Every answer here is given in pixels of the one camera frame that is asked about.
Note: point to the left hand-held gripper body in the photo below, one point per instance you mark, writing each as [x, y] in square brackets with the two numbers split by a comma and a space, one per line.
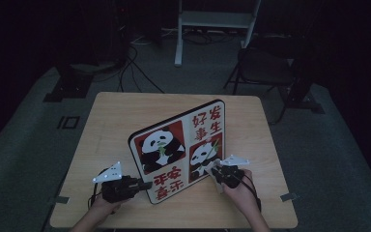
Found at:
[117, 190]

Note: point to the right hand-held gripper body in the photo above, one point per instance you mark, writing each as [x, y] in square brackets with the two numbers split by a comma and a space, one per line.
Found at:
[232, 175]

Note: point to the person's left hand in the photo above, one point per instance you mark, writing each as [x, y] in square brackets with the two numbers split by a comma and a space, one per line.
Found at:
[104, 209]

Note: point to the person's right hand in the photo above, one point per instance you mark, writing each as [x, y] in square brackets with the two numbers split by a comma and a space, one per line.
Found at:
[244, 198]

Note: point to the grey tape strip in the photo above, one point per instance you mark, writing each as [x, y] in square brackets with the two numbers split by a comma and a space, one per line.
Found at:
[59, 199]
[289, 197]

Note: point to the black stand with flat base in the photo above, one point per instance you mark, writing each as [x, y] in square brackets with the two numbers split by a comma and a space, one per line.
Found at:
[302, 96]
[69, 87]

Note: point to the black folding chair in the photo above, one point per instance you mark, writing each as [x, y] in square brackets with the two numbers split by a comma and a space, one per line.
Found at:
[264, 69]

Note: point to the white metal stand frame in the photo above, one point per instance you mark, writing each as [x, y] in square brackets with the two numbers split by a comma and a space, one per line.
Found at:
[215, 19]

